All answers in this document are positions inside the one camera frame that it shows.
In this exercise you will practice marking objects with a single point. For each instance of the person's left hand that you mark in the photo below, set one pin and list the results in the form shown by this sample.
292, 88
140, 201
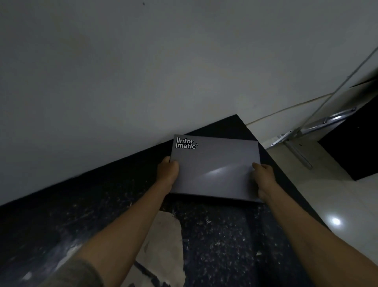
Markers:
167, 172

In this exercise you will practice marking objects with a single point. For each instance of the person's right hand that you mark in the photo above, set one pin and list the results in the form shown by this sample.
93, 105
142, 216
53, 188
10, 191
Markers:
265, 177

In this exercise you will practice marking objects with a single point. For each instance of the person's left thumb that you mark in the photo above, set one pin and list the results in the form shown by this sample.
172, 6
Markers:
166, 162

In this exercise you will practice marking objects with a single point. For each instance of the person's right thumb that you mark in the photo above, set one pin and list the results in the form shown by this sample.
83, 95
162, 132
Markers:
257, 167

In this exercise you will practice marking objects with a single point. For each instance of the grey laptop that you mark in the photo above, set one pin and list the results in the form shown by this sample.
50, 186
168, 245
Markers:
215, 168

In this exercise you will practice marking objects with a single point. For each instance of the person's left forearm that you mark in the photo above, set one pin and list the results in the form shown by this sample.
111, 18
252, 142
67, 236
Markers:
112, 236

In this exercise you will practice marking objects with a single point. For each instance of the person's right forearm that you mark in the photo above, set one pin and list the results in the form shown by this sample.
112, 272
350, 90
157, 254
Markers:
319, 239

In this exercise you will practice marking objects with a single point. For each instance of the metal folding stand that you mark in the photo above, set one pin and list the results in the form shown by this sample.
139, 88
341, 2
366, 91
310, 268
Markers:
319, 118

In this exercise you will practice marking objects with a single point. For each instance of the beige cloth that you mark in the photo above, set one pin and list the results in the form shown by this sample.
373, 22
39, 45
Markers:
161, 251

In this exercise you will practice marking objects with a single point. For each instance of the black cabinet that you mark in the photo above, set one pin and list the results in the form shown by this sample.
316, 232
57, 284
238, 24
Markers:
354, 139

